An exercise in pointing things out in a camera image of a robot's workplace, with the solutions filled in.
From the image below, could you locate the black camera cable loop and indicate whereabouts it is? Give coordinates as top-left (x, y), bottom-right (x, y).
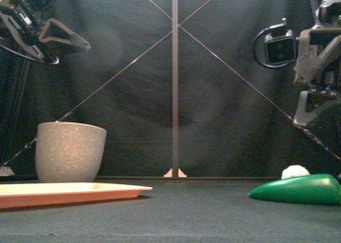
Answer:
top-left (252, 23), bottom-right (291, 70)

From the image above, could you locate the pink and cream rectangular plate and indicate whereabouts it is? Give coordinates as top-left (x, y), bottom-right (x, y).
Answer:
top-left (0, 181), bottom-right (156, 210)

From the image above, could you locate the black cloth backdrop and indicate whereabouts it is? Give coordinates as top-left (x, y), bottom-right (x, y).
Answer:
top-left (0, 0), bottom-right (341, 181)

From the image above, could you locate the post foot bracket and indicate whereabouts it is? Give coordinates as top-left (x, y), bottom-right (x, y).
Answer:
top-left (164, 167), bottom-right (188, 179)

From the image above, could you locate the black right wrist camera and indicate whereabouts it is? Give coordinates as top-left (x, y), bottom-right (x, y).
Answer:
top-left (263, 19), bottom-right (300, 69)

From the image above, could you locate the small white toy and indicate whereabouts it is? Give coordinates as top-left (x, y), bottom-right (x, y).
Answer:
top-left (280, 164), bottom-right (312, 180)

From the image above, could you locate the grey corner bracket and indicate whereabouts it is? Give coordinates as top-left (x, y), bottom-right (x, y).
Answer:
top-left (0, 165), bottom-right (17, 178)

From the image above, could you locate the grey speckled cup bowl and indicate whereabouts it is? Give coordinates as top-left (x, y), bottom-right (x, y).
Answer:
top-left (34, 121), bottom-right (109, 183)

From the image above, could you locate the green toy pepper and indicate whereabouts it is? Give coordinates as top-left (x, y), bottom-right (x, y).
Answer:
top-left (247, 172), bottom-right (341, 207)

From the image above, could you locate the grey vertical frame post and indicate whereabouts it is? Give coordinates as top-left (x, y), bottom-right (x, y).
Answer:
top-left (170, 0), bottom-right (181, 179)

